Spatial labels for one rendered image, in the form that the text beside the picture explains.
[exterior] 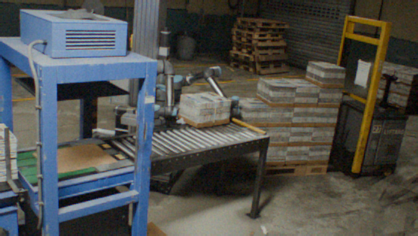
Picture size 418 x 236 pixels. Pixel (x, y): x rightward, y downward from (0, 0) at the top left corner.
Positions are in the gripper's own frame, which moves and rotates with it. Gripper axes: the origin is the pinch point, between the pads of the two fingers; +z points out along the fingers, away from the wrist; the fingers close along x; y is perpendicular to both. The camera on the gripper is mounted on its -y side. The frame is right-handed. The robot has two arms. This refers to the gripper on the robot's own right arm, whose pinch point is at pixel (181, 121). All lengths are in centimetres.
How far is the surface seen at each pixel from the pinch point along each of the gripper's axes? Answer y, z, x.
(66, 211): -10, -141, -84
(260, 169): -31, 44, -64
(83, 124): 8, -94, 3
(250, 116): -7, 93, 4
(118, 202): -13, -108, -84
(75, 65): 74, -136, -84
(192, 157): -3, -37, -64
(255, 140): -1, 31, -64
